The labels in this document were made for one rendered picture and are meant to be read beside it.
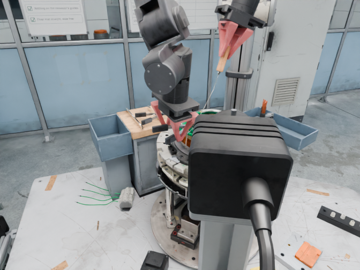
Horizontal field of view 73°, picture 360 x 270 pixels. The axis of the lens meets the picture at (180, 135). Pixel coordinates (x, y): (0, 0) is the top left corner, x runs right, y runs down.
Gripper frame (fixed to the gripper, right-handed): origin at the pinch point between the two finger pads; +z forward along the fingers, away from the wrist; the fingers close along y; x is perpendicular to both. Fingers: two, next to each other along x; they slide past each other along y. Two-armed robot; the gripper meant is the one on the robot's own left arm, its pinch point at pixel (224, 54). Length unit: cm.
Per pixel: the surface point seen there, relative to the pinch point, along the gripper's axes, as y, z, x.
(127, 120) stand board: -13.9, 31.5, 28.4
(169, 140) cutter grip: -8.5, 21.5, -7.4
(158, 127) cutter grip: -10.3, 21.0, -2.0
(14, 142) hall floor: -103, 160, 231
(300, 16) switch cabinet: 146, -67, 184
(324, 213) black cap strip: 55, 37, -4
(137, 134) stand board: -10.8, 31.9, 18.5
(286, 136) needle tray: 34.3, 16.5, 6.5
